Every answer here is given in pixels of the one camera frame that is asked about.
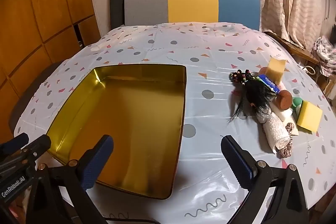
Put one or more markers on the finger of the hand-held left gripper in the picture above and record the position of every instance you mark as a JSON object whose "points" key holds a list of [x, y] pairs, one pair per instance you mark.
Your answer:
{"points": [[36, 147], [14, 143]]}

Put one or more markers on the tan sponge block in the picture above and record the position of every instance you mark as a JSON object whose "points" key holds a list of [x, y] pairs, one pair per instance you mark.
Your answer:
{"points": [[275, 69]]}

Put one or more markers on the yellow scouring sponge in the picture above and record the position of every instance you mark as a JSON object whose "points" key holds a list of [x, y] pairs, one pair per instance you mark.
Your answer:
{"points": [[309, 116]]}

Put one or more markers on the green and pink toy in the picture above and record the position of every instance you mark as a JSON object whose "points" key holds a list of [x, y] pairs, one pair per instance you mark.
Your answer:
{"points": [[297, 103]]}

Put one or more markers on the white melamine sponge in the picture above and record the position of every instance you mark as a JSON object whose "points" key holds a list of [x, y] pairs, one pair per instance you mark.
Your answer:
{"points": [[284, 115]]}

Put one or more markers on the brown round block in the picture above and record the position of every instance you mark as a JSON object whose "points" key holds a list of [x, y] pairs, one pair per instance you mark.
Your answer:
{"points": [[283, 100]]}

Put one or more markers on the wooden wardrobe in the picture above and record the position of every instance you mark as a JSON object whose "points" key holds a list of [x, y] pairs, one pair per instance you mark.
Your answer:
{"points": [[39, 3]]}

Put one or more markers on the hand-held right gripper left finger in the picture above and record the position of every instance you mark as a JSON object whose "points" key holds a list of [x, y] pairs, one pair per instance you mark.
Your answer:
{"points": [[97, 161]]}

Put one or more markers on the blue tissue packet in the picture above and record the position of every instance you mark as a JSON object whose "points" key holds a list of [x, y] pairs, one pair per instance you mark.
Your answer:
{"points": [[269, 83]]}

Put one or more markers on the wooden side table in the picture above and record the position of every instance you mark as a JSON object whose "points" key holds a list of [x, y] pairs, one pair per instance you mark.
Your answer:
{"points": [[294, 48]]}

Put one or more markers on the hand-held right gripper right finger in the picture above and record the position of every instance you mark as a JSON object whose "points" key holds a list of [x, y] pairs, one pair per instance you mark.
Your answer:
{"points": [[237, 161]]}

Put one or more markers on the white towel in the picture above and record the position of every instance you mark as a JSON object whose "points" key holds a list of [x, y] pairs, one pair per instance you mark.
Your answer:
{"points": [[274, 132]]}

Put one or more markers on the gold tin box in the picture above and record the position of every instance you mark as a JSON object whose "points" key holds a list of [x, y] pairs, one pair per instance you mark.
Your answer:
{"points": [[131, 121]]}

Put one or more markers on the patterned plastic tablecloth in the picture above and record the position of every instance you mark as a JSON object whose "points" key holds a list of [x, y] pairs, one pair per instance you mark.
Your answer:
{"points": [[210, 56]]}

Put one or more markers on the pile of clothes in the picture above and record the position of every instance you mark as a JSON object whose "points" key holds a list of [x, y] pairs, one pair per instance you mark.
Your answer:
{"points": [[324, 53]]}

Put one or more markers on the grey yellow blue chair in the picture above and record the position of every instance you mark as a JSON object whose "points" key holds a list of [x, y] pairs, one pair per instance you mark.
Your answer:
{"points": [[191, 1]]}

